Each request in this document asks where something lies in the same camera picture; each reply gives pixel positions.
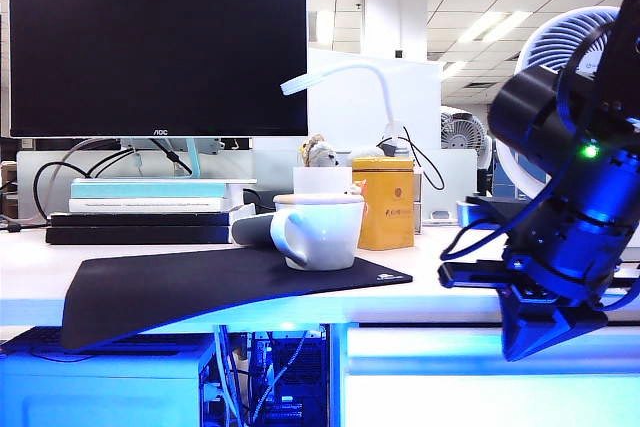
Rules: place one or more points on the white ceramic mug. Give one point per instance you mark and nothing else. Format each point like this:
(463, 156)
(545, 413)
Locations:
(326, 237)

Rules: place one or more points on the white pen holder box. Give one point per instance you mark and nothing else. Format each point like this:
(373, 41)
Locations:
(321, 181)

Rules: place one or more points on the black keyboard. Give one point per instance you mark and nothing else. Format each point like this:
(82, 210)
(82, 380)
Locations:
(27, 339)

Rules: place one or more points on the beige plush toy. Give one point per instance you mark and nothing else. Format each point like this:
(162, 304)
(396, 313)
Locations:
(319, 154)

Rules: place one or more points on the small orange fox figurine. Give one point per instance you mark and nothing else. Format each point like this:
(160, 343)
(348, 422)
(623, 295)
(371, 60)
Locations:
(360, 187)

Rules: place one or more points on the white computer tower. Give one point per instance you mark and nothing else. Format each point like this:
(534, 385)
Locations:
(97, 387)

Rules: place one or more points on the white gooseneck desk lamp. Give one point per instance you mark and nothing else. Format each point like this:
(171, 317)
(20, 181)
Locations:
(326, 72)

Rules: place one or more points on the gray wrist rest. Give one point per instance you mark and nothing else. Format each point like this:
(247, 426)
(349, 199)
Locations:
(250, 233)

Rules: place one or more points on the teal white monitor stand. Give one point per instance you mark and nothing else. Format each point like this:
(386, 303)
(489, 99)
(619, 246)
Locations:
(192, 162)

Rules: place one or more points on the wooden mug lid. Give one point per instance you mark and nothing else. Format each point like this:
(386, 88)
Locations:
(316, 199)

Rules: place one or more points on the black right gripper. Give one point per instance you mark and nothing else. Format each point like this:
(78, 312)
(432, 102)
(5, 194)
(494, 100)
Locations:
(475, 274)

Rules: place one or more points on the small white drawer organizer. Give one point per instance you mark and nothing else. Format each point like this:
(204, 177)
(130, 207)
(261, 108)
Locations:
(417, 197)

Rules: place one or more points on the small white background fan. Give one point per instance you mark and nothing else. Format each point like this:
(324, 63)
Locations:
(461, 137)

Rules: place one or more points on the large white desk fan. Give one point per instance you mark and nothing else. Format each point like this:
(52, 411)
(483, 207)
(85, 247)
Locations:
(545, 47)

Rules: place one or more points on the black mouse pad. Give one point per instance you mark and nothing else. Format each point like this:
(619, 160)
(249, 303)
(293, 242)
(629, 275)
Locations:
(196, 282)

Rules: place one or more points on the white desk drawer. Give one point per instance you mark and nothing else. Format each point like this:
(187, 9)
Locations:
(425, 397)

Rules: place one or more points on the yellow tea tin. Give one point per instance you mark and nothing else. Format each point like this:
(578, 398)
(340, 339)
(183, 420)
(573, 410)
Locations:
(391, 217)

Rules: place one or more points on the thin flat black box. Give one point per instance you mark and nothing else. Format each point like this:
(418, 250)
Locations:
(141, 220)

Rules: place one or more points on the thick flat black box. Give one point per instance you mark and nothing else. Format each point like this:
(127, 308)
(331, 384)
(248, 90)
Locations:
(141, 236)

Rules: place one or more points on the narrow frosted white desk panel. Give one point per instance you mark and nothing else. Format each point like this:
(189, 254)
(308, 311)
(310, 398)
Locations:
(456, 182)

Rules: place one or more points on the white book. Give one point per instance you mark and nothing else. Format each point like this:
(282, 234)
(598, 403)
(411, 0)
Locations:
(146, 205)

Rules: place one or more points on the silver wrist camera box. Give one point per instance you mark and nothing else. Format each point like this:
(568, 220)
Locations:
(480, 212)

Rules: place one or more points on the black AOC monitor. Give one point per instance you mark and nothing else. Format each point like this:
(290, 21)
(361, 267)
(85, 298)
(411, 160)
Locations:
(156, 47)

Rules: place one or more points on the teal book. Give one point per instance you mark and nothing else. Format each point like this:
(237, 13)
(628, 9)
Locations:
(146, 191)

